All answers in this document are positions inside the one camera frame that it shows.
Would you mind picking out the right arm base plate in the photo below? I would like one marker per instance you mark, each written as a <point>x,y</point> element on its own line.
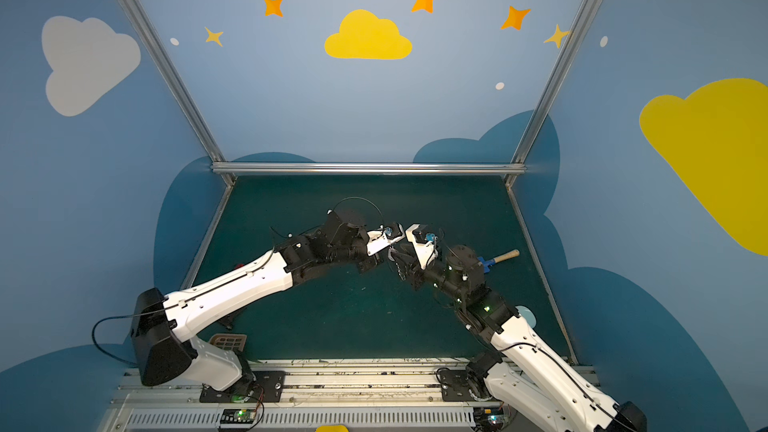
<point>460,385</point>

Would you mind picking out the left side frame bar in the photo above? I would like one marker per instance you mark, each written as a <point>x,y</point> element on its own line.
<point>198,259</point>

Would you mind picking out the brown slotted spatula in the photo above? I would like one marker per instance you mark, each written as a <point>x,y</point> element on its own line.
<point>229,341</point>

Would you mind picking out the yellow object bottom edge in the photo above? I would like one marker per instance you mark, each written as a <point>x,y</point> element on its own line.
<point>332,428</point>

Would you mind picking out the back aluminium frame bar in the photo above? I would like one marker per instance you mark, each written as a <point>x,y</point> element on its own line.
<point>264,168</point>

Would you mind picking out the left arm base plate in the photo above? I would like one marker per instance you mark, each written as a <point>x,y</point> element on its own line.
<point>265,386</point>

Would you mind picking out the right aluminium frame post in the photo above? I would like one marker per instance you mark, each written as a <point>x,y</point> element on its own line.
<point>580,26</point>

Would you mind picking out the aluminium mounting rail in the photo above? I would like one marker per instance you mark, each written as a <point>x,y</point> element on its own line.
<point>313,382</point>

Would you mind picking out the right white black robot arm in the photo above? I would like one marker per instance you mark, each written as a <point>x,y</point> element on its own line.
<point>520,369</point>

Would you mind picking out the aluminium frame post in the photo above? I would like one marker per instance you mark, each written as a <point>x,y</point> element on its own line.
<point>150,38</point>
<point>580,26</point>

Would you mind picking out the right side frame bar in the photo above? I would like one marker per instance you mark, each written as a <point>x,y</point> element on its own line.
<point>572,356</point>

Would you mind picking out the white slotted cable duct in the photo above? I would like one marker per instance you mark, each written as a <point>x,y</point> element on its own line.
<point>308,418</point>

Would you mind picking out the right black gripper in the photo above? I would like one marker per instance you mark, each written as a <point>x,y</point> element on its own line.
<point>411,259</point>

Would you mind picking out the blue toy shovel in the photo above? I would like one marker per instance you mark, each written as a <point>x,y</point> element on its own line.
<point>488,264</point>

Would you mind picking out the left green circuit board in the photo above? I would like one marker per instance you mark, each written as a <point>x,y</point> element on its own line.
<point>238,419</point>

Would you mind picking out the right green circuit board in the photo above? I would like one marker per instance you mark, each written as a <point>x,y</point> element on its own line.
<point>496,419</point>

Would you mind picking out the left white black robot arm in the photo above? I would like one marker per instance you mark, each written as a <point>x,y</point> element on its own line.
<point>164,327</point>

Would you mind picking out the green circuit board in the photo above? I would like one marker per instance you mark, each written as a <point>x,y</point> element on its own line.
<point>496,419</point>
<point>238,419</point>

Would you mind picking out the left aluminium frame post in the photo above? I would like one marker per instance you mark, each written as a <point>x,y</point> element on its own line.
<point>150,38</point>

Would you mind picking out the light blue spatula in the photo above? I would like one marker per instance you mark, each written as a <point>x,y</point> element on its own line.
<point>528,315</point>

